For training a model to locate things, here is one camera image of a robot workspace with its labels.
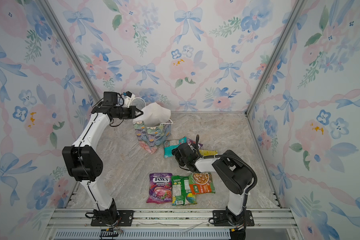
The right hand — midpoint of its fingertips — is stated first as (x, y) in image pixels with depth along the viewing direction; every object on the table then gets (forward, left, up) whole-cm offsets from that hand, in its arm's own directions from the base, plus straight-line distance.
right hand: (172, 151), depth 94 cm
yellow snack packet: (0, -23, -1) cm, 23 cm away
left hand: (+14, +16, +22) cm, 31 cm away
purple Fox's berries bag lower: (-22, +5, 0) cm, 23 cm away
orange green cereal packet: (-18, -17, -2) cm, 25 cm away
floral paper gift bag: (+3, +9, +22) cm, 23 cm away
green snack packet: (-25, -6, -1) cm, 26 cm away
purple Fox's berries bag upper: (+7, -13, -1) cm, 15 cm away
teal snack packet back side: (+5, +1, 0) cm, 6 cm away
